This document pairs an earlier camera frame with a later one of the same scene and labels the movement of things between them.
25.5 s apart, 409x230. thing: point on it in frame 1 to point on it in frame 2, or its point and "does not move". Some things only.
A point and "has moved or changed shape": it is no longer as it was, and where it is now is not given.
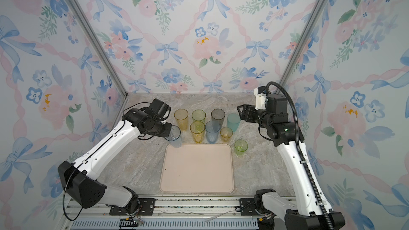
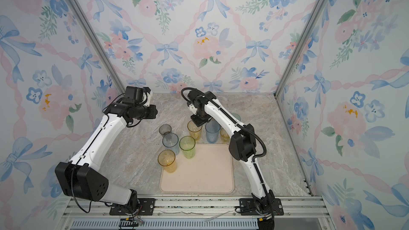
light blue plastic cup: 174,137 has moved or changed shape
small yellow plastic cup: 226,133 does not move
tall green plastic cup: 198,115 has moved or changed shape
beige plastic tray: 197,168 does not move
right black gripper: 248,110 to 198,122
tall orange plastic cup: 181,115 to 166,158
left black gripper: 166,134 to 154,112
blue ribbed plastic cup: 212,131 does not move
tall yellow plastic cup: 197,129 does not move
